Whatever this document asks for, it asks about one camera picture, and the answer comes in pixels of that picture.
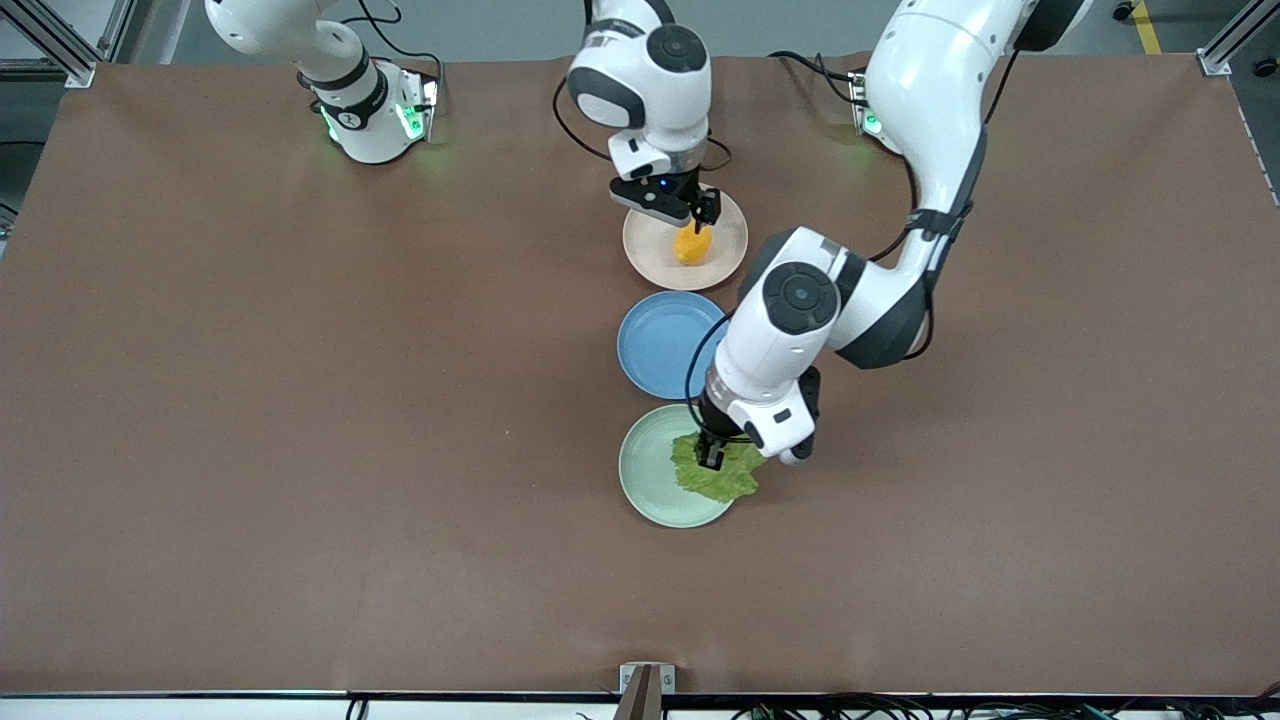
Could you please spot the green lettuce leaf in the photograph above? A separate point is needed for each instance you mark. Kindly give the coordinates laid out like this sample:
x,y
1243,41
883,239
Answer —
x,y
720,485

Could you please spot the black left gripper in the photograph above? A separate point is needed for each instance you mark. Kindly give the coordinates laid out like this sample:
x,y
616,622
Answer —
x,y
713,425

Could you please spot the yellow lemon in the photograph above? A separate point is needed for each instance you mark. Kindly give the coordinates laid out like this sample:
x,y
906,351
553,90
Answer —
x,y
690,250

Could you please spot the pale green round plate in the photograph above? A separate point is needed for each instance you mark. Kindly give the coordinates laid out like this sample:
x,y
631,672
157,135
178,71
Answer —
x,y
650,470

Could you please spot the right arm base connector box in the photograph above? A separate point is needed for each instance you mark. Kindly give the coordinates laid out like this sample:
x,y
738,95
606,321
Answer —
x,y
420,105

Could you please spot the brown table mat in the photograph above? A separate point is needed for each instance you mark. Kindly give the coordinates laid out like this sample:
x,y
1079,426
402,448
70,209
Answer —
x,y
300,500

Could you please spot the metal bracket with post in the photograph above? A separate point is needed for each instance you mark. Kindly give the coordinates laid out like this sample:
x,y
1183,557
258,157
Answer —
x,y
646,685

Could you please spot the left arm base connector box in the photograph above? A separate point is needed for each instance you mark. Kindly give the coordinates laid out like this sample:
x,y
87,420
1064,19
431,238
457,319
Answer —
x,y
860,100

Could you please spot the blue round plate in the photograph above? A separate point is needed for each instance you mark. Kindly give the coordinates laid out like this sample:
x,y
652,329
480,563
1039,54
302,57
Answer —
x,y
655,345

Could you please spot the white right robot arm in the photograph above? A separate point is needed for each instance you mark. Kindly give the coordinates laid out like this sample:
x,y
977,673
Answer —
x,y
650,90

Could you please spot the black caster wheel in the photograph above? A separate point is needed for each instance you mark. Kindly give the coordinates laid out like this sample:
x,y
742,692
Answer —
x,y
1124,10
1266,68

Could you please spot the aluminium frame profile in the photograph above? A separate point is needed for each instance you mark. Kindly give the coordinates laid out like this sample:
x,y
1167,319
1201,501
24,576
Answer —
x,y
60,45
1225,45

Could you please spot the beige round plate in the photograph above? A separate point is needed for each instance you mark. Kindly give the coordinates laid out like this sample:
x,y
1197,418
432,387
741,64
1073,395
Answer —
x,y
650,255

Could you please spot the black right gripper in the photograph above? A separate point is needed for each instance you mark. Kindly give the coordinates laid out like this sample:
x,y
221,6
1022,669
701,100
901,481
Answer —
x,y
697,193

